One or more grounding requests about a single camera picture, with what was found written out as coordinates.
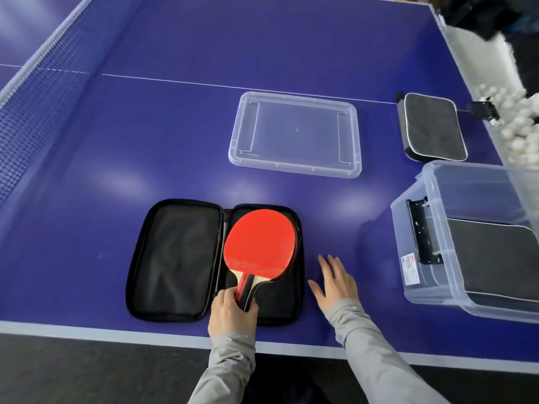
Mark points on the person's right hand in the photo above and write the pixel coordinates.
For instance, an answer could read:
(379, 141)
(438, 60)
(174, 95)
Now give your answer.
(337, 288)

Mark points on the person's left hand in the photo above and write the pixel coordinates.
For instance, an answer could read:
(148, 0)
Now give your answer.
(227, 317)

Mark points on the person's left fingers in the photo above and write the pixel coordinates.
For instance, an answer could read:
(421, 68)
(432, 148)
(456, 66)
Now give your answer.
(226, 296)

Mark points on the person's right thumb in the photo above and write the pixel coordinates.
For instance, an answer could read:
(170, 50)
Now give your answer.
(316, 289)

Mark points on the person's right middle finger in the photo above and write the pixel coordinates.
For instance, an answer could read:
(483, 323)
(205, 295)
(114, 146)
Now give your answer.
(332, 267)

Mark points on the red table tennis paddle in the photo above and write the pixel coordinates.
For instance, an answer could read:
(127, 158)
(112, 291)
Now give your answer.
(261, 243)

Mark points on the person's left forearm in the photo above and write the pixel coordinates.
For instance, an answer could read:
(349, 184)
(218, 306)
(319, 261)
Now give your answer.
(227, 370)

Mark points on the person's right forearm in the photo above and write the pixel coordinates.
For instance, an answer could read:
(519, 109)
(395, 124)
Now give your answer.
(374, 357)

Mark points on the open black paddle case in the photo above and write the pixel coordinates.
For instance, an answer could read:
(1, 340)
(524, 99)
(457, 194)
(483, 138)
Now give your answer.
(177, 258)

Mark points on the clear plastic bin lid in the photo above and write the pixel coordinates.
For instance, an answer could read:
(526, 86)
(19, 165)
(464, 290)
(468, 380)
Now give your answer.
(294, 134)

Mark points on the clear plastic storage bin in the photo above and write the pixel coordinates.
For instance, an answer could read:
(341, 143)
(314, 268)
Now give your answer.
(463, 197)

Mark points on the black white-trimmed paddle case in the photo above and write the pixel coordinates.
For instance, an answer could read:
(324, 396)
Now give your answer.
(497, 260)
(433, 126)

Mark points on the black clamp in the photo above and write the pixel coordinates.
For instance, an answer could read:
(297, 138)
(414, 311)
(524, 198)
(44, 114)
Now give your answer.
(483, 109)

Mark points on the pile of white balls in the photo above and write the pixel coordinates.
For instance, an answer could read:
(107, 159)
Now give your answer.
(520, 130)

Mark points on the white ball catch tray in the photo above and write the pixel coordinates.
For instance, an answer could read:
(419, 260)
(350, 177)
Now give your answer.
(476, 58)

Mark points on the table tennis net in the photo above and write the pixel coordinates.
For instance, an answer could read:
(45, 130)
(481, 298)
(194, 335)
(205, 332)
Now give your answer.
(38, 109)

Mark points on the black bag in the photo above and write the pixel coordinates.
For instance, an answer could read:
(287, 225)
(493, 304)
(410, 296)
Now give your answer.
(476, 12)

